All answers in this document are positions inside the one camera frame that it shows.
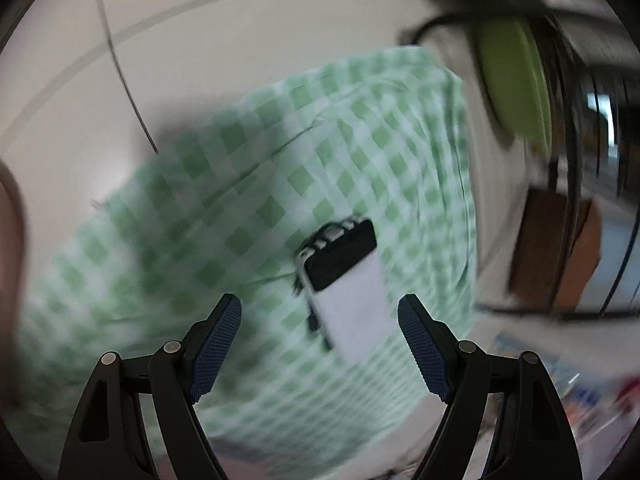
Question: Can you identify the green plastic basin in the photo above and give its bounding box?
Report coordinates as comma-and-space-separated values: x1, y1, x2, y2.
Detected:
475, 18, 552, 156

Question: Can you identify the white black power bank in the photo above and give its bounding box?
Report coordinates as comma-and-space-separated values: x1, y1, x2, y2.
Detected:
295, 217, 395, 365

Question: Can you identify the black metal rack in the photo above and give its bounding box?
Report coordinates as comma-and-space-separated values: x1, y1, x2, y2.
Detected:
400, 8, 639, 322

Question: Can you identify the green checkered cloth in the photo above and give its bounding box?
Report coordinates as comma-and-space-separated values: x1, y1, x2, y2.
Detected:
6, 48, 476, 479

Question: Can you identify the pink slipper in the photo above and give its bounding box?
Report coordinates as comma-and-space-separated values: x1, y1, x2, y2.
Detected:
1, 162, 26, 413

